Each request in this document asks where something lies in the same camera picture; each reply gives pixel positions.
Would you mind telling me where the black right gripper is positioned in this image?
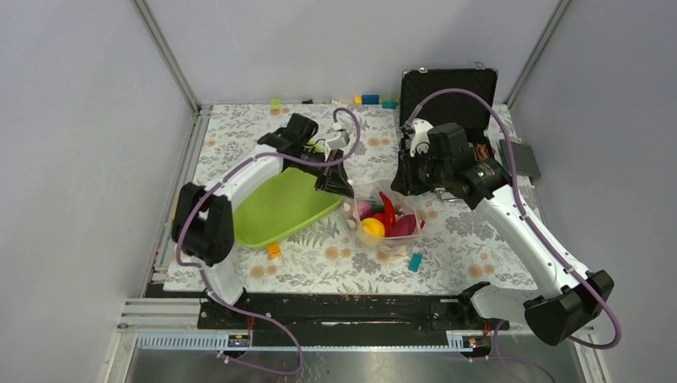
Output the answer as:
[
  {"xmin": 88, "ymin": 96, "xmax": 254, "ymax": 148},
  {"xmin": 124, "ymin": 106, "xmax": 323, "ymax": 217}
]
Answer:
[{"xmin": 390, "ymin": 145, "xmax": 452, "ymax": 196}]

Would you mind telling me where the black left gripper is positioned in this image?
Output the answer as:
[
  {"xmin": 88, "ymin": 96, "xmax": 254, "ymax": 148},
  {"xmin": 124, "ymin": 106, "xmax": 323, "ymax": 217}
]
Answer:
[{"xmin": 292, "ymin": 146, "xmax": 356, "ymax": 199}]

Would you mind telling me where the purple toy onion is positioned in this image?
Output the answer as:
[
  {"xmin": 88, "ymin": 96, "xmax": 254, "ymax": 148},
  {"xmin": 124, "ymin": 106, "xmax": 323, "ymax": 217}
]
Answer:
[{"xmin": 356, "ymin": 200, "xmax": 374, "ymax": 220}]

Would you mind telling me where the green toy cucumber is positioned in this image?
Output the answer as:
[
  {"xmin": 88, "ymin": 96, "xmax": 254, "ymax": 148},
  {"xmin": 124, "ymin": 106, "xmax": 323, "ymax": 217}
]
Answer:
[{"xmin": 370, "ymin": 203, "xmax": 385, "ymax": 214}]

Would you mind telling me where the green plastic tub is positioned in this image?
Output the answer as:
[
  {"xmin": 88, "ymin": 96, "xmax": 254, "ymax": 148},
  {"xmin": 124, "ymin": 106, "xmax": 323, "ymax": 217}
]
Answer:
[{"xmin": 233, "ymin": 168, "xmax": 343, "ymax": 248}]

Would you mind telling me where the clear zip top bag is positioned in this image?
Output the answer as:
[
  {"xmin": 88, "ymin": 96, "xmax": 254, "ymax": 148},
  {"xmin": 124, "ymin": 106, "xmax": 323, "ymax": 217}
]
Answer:
[{"xmin": 343, "ymin": 180, "xmax": 426, "ymax": 252}]

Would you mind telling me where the yellow toy pear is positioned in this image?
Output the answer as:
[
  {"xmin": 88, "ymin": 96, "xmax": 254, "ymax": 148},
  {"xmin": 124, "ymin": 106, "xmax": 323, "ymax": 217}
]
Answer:
[{"xmin": 361, "ymin": 217, "xmax": 386, "ymax": 238}]

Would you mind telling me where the red toy chili pepper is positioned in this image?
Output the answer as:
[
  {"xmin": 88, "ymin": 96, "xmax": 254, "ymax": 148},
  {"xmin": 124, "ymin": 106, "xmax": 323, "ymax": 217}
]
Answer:
[{"xmin": 379, "ymin": 191, "xmax": 396, "ymax": 237}]

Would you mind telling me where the maroon toy sweet potato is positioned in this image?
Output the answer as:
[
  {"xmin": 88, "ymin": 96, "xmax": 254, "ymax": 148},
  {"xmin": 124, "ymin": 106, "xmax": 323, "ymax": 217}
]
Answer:
[{"xmin": 390, "ymin": 214, "xmax": 418, "ymax": 238}]

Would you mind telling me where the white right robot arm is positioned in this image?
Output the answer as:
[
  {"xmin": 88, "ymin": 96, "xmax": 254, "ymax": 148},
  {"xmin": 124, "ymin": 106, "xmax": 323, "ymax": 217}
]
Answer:
[{"xmin": 391, "ymin": 118, "xmax": 614, "ymax": 345}]

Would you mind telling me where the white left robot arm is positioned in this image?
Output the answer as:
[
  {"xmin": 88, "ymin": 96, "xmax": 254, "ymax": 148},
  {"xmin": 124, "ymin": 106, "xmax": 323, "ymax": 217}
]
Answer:
[{"xmin": 171, "ymin": 113, "xmax": 357, "ymax": 328}]

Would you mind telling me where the grey building baseplate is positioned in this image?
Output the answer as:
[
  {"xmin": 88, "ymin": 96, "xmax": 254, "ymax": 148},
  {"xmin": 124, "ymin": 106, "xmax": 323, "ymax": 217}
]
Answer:
[{"xmin": 498, "ymin": 139, "xmax": 541, "ymax": 180}]

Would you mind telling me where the floral table mat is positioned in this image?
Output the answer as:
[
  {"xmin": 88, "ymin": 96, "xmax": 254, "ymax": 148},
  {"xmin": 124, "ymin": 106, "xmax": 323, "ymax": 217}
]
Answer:
[{"xmin": 194, "ymin": 104, "xmax": 535, "ymax": 295}]

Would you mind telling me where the blue yellow block row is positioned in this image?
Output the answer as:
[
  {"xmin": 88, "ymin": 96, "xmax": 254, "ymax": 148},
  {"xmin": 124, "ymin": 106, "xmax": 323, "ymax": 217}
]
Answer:
[{"xmin": 354, "ymin": 94, "xmax": 398, "ymax": 109}]

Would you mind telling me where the orange toy block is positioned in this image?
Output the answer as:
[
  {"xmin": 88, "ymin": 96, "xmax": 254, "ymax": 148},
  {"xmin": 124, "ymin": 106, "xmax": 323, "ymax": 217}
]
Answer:
[{"xmin": 267, "ymin": 243, "xmax": 282, "ymax": 259}]

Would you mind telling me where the teal toy block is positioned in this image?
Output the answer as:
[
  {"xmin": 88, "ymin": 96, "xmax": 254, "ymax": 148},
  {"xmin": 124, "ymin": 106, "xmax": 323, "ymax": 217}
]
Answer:
[{"xmin": 408, "ymin": 252, "xmax": 422, "ymax": 273}]

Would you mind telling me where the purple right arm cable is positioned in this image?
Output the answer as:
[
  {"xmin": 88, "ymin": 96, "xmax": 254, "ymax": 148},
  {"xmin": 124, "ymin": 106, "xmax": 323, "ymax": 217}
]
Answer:
[{"xmin": 404, "ymin": 88, "xmax": 623, "ymax": 383}]

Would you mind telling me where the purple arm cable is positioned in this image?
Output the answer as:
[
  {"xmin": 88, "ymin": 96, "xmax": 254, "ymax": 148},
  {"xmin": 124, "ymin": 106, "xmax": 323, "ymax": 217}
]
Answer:
[
  {"xmin": 175, "ymin": 107, "xmax": 362, "ymax": 377},
  {"xmin": 404, "ymin": 88, "xmax": 623, "ymax": 383}
]

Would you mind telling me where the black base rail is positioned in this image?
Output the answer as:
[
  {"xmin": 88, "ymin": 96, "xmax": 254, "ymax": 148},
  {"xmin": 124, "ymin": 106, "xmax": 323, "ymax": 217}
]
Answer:
[{"xmin": 197, "ymin": 293, "xmax": 509, "ymax": 346}]

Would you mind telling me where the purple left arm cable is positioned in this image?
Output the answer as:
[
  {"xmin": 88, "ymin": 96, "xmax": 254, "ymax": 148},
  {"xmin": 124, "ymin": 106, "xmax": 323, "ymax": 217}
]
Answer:
[{"xmin": 175, "ymin": 107, "xmax": 362, "ymax": 377}]

